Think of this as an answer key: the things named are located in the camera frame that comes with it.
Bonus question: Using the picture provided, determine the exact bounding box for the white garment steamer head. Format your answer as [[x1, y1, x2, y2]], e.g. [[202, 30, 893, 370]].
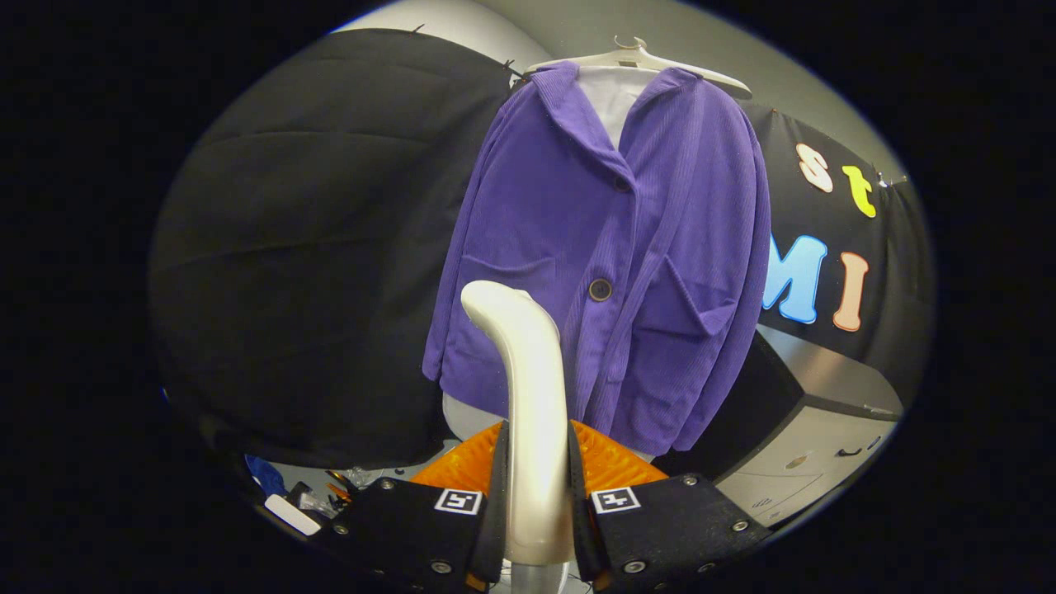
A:
[[460, 280, 577, 567]]

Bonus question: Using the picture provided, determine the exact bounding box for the small white box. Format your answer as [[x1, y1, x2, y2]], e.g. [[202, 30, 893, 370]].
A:
[[264, 493, 323, 537]]

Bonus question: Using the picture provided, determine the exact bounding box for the white ironing backing board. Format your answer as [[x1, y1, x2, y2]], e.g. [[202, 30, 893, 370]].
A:
[[441, 68, 661, 463]]

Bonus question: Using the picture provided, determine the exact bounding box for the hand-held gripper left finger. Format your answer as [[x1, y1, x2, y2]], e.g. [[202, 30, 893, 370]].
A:
[[334, 421, 511, 594]]

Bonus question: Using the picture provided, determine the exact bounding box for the blue cloth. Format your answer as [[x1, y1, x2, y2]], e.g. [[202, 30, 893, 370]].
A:
[[245, 454, 290, 497]]

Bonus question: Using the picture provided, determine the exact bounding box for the purple button jacket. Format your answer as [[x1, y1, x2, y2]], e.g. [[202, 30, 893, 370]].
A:
[[422, 60, 772, 457]]

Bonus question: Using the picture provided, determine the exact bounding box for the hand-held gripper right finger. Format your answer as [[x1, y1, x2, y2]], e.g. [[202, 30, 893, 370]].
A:
[[566, 419, 772, 594]]

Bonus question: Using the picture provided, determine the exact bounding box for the white plastic clothes hanger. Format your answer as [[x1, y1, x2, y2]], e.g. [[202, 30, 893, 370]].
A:
[[524, 35, 753, 96]]

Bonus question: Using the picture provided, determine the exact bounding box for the beige cabinet with dark top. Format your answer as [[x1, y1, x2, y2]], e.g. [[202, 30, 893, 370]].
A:
[[660, 323, 904, 529]]

